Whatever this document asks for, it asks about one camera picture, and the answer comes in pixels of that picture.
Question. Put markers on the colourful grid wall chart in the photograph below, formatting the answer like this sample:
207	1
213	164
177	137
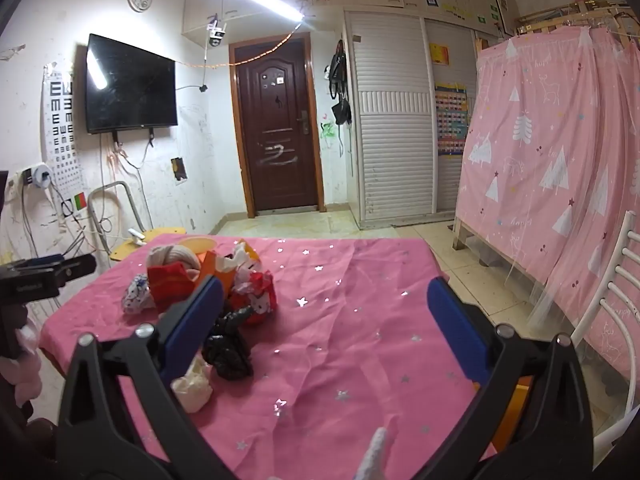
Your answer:
451	120

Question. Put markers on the red green sticker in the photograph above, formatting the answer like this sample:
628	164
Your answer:
80	201

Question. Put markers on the white stick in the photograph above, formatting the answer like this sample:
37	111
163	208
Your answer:
375	455

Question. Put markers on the white metal chair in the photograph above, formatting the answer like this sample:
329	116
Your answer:
607	280

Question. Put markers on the grey metal tube frame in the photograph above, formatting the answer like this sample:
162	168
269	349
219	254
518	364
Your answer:
131	200

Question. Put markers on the small white gadget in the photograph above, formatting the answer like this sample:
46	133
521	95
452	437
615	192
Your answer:
136	236

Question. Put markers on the red white wrapper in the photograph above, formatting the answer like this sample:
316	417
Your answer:
255	297

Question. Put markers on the person's left forearm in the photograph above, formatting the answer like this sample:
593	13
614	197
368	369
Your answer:
25	385

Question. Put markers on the dark brown door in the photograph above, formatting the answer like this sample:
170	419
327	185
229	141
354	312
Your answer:
277	125

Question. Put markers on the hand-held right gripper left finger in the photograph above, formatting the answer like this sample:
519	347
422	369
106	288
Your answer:
197	322

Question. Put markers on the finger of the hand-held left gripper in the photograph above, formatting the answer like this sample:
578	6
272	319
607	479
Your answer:
45	275

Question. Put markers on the dark wall socket box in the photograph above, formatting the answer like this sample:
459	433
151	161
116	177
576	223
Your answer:
179	169

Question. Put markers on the yellow round stool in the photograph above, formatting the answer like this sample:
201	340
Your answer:
122	251

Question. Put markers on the white security camera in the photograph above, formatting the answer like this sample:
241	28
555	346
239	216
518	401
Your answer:
217	34

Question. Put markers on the pink tree-print bed curtain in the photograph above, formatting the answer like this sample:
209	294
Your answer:
545	160

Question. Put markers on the pink star-print tablecloth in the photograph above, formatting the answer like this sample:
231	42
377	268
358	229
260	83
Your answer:
350	320

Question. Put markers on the white dotted wrapper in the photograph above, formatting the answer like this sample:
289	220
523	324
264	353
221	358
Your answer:
137	296

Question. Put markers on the beige paper bowl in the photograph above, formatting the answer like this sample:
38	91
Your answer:
200	244

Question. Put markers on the white slatted wardrobe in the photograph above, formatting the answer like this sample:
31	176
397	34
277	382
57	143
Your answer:
395	135

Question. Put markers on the large black hanging bag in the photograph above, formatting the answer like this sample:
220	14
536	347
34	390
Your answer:
340	70

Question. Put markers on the orange wardrobe poster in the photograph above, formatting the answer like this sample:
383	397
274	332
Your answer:
440	54

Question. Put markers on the orange white carton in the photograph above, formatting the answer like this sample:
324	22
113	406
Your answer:
245	255

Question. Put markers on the red packet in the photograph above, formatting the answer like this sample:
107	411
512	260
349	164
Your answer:
170	285

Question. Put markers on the white power strip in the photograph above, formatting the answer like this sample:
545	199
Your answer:
36	175

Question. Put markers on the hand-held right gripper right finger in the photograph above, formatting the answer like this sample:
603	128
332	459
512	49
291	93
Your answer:
455	330

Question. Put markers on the white knotted bag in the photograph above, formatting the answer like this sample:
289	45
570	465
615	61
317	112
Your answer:
170	256

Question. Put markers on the black plastic bag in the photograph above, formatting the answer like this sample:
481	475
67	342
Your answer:
231	350

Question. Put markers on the small black hanging bag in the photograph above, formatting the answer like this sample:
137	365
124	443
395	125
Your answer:
342	112

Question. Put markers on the eye chart poster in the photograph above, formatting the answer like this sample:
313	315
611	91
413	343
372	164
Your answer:
64	130

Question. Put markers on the black wall television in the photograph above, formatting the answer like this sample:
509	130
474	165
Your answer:
131	85

